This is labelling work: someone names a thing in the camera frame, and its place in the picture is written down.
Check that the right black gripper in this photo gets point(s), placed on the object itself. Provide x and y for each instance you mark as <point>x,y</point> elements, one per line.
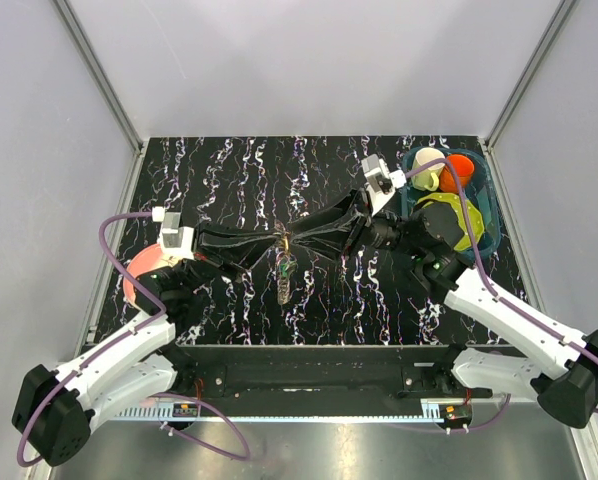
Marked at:
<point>338,235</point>

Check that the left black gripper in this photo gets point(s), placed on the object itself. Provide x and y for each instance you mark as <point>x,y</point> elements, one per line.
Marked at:
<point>224,248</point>

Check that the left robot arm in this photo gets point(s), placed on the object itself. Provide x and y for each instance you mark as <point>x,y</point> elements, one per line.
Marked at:
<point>58,409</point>

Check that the pink plate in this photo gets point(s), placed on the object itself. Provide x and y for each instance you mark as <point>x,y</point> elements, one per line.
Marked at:
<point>150,258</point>

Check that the cream mug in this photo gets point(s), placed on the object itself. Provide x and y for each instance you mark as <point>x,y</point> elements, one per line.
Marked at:
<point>428,179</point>

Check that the yellow-green dotted plate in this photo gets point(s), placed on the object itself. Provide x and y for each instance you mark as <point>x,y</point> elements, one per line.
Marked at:
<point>474,216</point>

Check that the orange cup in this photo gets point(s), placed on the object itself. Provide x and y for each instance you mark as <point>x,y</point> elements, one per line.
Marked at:
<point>464,169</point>

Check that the teal plastic tray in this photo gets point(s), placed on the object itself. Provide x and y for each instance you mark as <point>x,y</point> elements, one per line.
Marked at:
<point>480,192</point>

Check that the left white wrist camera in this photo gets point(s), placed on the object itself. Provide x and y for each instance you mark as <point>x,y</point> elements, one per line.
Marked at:
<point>174,238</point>

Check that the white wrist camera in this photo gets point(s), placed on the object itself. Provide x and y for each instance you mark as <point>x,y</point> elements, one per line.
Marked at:
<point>381,183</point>
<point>174,238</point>

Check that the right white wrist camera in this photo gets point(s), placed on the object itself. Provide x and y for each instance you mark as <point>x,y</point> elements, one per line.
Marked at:
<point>381,183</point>

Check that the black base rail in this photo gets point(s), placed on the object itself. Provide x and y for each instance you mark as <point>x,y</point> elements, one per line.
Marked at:
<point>309,382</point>

